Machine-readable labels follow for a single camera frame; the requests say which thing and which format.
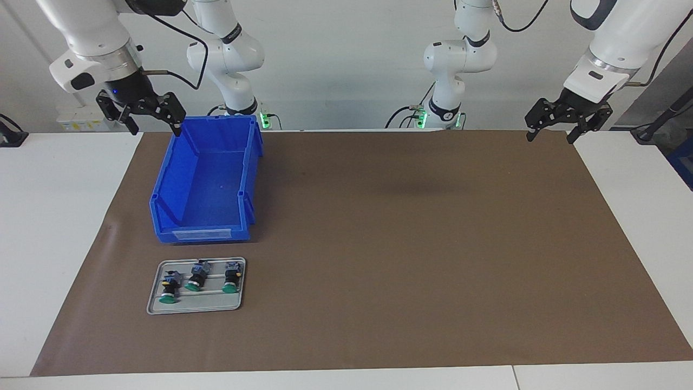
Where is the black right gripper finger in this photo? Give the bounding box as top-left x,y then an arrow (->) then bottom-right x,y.
96,90 -> 140,136
153,92 -> 187,137

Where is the blue plastic storage bin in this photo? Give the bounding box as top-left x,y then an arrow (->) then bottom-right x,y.
149,115 -> 265,244

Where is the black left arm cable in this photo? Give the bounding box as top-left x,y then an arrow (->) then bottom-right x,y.
490,0 -> 693,87

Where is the green push button switch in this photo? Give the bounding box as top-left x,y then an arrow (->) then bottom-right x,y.
184,260 -> 212,293

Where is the green button with white block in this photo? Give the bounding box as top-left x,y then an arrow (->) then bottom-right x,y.
221,261 -> 243,294

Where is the black tripod stand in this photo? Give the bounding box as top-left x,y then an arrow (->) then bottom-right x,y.
631,86 -> 693,144

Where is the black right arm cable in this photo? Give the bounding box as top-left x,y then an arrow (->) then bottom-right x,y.
142,11 -> 210,91

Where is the blue crate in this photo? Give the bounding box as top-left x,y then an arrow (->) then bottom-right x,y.
667,135 -> 693,191

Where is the grey metal tray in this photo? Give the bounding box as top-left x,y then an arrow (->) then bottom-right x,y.
146,257 -> 247,316

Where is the black base power cable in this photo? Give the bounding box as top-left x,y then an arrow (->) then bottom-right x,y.
385,81 -> 435,129

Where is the black clamp stand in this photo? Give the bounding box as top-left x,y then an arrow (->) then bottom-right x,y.
0,113 -> 29,148

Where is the brown table mat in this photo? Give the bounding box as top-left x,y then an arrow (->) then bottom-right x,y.
30,129 -> 693,377

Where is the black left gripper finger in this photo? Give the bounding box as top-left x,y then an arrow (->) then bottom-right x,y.
566,103 -> 614,145
524,97 -> 566,142

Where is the green button with yellow band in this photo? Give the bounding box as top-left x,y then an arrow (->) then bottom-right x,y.
159,270 -> 183,305

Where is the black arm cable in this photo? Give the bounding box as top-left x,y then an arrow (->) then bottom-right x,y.
142,11 -> 210,91
490,0 -> 693,87

